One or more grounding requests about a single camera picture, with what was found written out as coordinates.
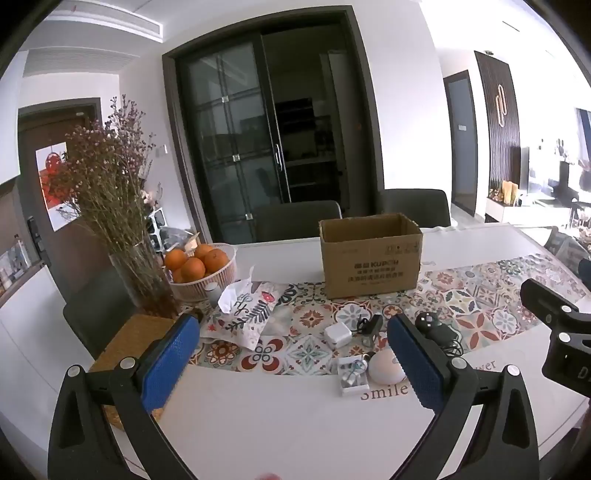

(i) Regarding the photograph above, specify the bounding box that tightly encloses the dark grey dining chair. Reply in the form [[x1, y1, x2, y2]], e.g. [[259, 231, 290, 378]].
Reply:
[[376, 189, 451, 228], [62, 268, 139, 358], [254, 200, 342, 243]]

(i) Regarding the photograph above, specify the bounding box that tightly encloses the dark framed glass sliding door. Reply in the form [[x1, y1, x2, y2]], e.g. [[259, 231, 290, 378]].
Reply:
[[163, 4, 386, 243]]

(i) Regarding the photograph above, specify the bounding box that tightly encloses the white round dome gadget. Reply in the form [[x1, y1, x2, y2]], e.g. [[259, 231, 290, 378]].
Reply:
[[369, 348, 409, 385]]

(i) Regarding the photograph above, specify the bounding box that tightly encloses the red and white wall poster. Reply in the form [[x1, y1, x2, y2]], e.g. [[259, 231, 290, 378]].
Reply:
[[36, 142, 81, 232]]

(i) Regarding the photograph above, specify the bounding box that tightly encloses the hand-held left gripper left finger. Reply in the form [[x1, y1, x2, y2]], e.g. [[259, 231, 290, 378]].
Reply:
[[47, 314, 218, 480]]

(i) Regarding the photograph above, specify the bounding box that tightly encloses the brown cardboard box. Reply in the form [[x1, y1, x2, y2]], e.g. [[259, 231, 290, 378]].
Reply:
[[318, 212, 424, 301]]

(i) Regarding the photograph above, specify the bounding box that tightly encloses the dark slatted wall panel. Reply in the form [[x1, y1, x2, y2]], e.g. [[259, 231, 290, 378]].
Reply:
[[475, 51, 525, 204]]

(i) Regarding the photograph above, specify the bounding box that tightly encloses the black door lock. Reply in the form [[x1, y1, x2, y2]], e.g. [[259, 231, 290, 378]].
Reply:
[[28, 216, 47, 266]]

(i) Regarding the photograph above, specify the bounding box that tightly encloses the glass vase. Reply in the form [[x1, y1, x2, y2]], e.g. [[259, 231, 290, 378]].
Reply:
[[108, 242, 181, 319]]

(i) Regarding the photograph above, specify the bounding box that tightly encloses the black round device with cable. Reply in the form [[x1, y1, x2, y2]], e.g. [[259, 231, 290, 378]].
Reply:
[[414, 311, 463, 357]]

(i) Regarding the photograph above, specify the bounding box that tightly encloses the woven straw placemat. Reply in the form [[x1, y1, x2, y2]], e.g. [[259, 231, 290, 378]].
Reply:
[[89, 314, 204, 432]]

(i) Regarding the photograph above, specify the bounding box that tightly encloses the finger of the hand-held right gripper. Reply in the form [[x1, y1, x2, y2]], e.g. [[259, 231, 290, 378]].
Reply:
[[519, 278, 591, 326]]

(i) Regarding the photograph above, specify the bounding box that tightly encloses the black adapter with cable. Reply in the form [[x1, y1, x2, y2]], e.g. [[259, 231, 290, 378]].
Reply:
[[355, 314, 384, 349]]

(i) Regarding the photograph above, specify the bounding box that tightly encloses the white tissue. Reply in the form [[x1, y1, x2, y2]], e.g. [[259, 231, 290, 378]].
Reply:
[[217, 265, 257, 315]]

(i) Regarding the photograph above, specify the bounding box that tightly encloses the patterned table runner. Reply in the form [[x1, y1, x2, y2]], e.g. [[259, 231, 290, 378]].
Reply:
[[185, 251, 591, 377]]

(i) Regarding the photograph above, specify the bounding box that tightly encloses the dark narrow door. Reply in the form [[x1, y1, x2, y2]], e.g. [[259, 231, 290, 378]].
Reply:
[[443, 71, 478, 215]]

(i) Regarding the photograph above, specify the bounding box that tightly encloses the white slatted fruit basket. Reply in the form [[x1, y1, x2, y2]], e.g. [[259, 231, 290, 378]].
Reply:
[[167, 243, 237, 303]]

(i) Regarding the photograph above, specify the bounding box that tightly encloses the white low cabinet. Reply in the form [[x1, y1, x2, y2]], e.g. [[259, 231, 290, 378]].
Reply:
[[485, 194, 573, 224]]

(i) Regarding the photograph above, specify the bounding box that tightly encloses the white slatted rack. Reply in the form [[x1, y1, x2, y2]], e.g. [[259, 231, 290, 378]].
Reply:
[[147, 208, 171, 252]]

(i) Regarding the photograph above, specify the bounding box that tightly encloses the dried flower bouquet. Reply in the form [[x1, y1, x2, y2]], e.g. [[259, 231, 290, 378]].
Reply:
[[48, 97, 160, 259]]

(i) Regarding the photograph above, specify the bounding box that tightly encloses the brown wooden door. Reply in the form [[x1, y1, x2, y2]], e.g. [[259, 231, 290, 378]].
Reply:
[[17, 99, 102, 278]]

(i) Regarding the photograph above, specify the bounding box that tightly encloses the white charger block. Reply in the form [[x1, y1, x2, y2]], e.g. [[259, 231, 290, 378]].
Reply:
[[324, 323, 354, 346]]

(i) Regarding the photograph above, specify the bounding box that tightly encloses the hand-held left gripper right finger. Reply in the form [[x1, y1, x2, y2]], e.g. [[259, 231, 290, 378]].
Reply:
[[372, 314, 540, 480]]

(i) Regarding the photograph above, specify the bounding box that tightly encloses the floral fabric tissue pouch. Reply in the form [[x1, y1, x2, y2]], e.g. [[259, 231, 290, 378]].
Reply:
[[198, 279, 287, 352]]

